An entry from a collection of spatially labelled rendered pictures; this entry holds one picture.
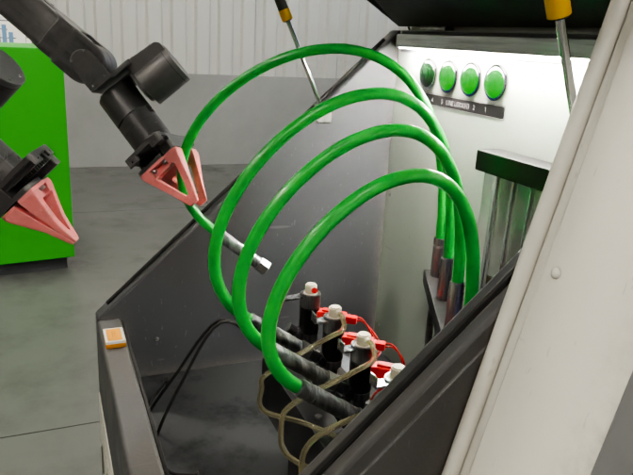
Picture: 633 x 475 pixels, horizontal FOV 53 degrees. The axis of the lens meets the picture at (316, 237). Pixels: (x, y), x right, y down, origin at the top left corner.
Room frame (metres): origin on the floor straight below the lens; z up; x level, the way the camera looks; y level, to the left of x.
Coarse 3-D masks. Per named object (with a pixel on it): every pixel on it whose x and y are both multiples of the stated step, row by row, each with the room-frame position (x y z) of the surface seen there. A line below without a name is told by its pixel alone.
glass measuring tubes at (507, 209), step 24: (480, 168) 0.89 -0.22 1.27; (504, 168) 0.85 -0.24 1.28; (528, 168) 0.80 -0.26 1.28; (504, 192) 0.85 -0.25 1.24; (528, 192) 0.82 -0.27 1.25; (480, 216) 0.89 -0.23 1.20; (504, 216) 0.85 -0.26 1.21; (528, 216) 0.83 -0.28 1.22; (480, 240) 0.89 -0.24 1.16; (504, 240) 0.85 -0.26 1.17; (480, 264) 0.88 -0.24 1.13; (504, 264) 0.86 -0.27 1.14; (480, 288) 0.89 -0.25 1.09
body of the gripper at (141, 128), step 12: (144, 108) 0.91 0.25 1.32; (132, 120) 0.90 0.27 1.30; (144, 120) 0.90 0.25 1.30; (156, 120) 0.91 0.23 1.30; (132, 132) 0.89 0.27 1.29; (144, 132) 0.89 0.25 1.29; (156, 132) 0.86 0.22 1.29; (168, 132) 0.91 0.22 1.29; (132, 144) 0.90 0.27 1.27; (144, 144) 0.86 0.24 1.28; (156, 144) 0.86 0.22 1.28; (132, 156) 0.86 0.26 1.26; (144, 156) 0.88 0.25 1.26; (132, 168) 0.86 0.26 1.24
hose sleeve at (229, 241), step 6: (228, 234) 0.89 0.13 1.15; (228, 240) 0.88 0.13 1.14; (234, 240) 0.88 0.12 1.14; (228, 246) 0.88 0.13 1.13; (234, 246) 0.88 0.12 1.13; (240, 246) 0.88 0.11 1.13; (234, 252) 0.88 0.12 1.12; (240, 252) 0.88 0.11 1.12; (258, 258) 0.88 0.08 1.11; (252, 264) 0.88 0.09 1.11
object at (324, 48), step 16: (304, 48) 0.88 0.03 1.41; (320, 48) 0.88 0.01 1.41; (336, 48) 0.88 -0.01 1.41; (352, 48) 0.88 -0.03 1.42; (368, 48) 0.89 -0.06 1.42; (272, 64) 0.88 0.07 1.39; (384, 64) 0.89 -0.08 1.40; (240, 80) 0.88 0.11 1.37; (224, 96) 0.88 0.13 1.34; (416, 96) 0.89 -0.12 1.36; (208, 112) 0.88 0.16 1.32; (432, 112) 0.89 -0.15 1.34; (192, 128) 0.88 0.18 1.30; (192, 144) 0.89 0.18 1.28; (192, 208) 0.88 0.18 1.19; (208, 224) 0.88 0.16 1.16
